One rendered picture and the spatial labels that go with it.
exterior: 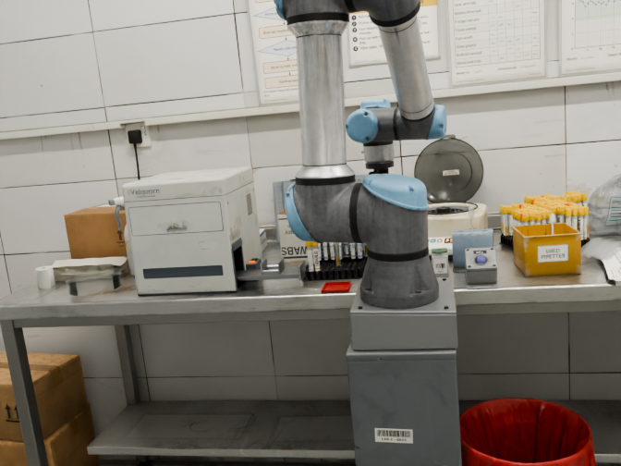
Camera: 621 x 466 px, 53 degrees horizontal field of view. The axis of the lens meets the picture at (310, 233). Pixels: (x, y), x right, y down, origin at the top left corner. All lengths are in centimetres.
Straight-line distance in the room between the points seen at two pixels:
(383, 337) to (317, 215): 26
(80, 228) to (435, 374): 137
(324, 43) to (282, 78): 101
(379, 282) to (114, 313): 82
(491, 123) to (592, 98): 31
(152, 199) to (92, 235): 54
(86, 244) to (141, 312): 54
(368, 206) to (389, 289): 16
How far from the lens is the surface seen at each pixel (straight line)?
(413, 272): 117
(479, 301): 153
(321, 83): 117
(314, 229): 119
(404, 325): 116
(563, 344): 233
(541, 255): 160
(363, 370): 119
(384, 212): 113
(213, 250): 162
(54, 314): 183
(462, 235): 165
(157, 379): 259
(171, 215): 165
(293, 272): 162
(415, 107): 137
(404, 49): 126
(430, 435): 124
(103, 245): 215
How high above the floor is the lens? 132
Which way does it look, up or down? 11 degrees down
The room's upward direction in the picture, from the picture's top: 5 degrees counter-clockwise
